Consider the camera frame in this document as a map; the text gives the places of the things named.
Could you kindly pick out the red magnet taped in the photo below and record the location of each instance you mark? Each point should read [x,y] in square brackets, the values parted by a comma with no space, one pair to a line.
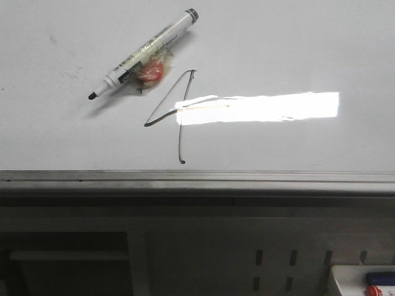
[153,71]

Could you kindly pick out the white whiteboard marker pen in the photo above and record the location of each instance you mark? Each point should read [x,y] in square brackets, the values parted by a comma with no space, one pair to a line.
[126,69]

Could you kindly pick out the grey slotted metal cabinet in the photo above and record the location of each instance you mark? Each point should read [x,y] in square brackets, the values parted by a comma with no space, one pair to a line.
[234,248]

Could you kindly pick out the red round magnet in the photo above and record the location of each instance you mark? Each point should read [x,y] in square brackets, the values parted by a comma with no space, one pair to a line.
[373,291]

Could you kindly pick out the blue black eraser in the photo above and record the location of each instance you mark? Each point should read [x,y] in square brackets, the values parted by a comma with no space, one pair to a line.
[380,278]

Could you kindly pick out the white whiteboard with aluminium frame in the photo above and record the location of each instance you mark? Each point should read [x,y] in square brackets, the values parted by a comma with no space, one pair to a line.
[275,95]

